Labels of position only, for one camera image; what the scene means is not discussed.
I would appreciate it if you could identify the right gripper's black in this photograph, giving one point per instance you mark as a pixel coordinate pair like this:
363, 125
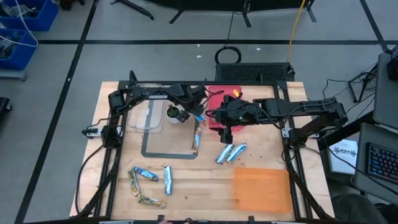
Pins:
231, 113

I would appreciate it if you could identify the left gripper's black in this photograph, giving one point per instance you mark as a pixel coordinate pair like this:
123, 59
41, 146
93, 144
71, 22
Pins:
196, 98

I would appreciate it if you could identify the blue red-ended granola bar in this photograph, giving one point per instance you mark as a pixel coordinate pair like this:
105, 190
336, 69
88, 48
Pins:
201, 118

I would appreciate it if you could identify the light blue orange granola bar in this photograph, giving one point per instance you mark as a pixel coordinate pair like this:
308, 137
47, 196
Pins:
196, 140

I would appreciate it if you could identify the blue silver granola bar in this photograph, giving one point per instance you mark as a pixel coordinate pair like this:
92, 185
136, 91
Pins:
168, 180

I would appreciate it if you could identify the dark blue raisin granola bar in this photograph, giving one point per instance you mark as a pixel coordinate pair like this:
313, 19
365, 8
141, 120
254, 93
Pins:
146, 174

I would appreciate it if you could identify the peanut butter chocolate granola bar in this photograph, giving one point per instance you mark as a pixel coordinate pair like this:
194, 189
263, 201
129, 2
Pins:
134, 183
152, 202

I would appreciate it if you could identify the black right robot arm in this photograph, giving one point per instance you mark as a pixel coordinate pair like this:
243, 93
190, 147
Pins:
311, 107

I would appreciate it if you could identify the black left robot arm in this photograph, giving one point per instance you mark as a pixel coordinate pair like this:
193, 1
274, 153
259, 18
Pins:
155, 93

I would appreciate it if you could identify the white potted succulent plant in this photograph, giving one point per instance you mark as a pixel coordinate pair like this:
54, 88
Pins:
171, 116

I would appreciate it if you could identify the translucent dark-bordered silicone mat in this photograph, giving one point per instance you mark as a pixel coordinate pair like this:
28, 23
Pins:
174, 140

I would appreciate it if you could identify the red plastic tray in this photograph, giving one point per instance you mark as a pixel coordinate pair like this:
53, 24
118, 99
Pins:
217, 91

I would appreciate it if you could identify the yellow tag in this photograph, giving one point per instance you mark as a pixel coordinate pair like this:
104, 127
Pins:
236, 93

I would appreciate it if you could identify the clear plastic tray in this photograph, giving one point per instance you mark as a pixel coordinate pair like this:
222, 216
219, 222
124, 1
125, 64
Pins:
136, 119

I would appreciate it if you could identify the orange plastic tray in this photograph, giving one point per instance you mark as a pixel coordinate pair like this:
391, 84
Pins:
261, 189

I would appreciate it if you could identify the black perforated computer case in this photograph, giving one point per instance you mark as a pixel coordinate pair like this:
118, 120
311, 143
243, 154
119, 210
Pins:
255, 72

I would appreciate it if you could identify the black panel with feet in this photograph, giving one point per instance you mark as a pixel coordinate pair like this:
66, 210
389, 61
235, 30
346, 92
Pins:
217, 4

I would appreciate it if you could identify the white printed paper sheet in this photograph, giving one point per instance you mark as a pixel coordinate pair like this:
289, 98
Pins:
342, 161

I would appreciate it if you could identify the black tripod leg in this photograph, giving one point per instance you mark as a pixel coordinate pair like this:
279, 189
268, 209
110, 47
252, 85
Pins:
133, 9

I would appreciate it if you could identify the grey keyboard desk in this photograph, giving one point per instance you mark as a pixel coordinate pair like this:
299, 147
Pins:
362, 149

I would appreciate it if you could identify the black metal floor stand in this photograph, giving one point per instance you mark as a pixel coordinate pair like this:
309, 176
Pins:
360, 88

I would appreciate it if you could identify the seated person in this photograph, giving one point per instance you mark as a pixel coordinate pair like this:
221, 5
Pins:
354, 208

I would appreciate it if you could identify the black backlit keyboard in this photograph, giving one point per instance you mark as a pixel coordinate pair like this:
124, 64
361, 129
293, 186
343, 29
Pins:
384, 161

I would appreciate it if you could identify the grey monitor desk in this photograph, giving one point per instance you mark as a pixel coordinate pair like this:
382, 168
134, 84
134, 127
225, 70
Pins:
385, 102

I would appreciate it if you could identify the black wheeled base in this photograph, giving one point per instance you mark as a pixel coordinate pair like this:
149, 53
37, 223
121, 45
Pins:
71, 3

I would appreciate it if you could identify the blue plastic storage bin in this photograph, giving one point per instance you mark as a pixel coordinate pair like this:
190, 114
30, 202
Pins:
25, 56
46, 18

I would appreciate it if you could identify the black box device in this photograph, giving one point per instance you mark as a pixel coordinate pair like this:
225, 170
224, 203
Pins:
393, 68

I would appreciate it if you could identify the grey flat platform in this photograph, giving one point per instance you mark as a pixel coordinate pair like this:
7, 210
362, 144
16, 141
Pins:
12, 74

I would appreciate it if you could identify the black floor object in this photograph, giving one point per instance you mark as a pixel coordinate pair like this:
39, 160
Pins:
3, 107

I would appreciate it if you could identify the black aluminium table frame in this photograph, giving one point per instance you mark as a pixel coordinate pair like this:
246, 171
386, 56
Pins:
264, 83

